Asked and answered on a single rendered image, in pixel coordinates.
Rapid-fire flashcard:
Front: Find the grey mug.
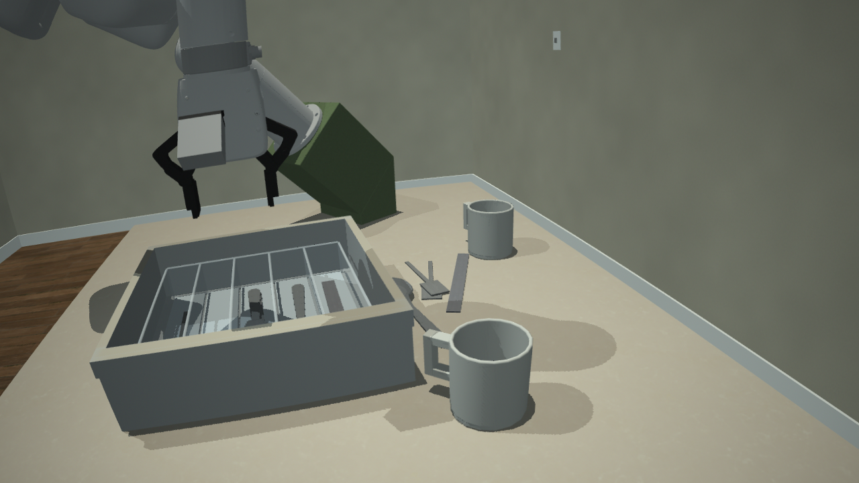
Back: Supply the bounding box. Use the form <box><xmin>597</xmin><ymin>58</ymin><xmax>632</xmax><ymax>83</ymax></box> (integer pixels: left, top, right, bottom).
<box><xmin>423</xmin><ymin>318</ymin><xmax>533</xmax><ymax>431</ymax></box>
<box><xmin>463</xmin><ymin>199</ymin><xmax>513</xmax><ymax>260</ymax></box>

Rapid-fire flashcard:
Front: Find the grey drawer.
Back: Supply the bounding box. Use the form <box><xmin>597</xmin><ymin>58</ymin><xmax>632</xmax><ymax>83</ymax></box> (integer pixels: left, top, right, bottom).
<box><xmin>89</xmin><ymin>215</ymin><xmax>415</xmax><ymax>431</ymax></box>

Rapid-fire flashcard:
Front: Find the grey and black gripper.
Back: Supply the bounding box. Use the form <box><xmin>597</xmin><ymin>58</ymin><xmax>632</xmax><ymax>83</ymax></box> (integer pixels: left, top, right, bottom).
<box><xmin>152</xmin><ymin>65</ymin><xmax>298</xmax><ymax>219</ymax></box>

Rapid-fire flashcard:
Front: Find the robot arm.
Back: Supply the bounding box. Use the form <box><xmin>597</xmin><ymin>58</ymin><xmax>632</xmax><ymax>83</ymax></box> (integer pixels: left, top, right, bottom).
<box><xmin>0</xmin><ymin>0</ymin><xmax>322</xmax><ymax>170</ymax></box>

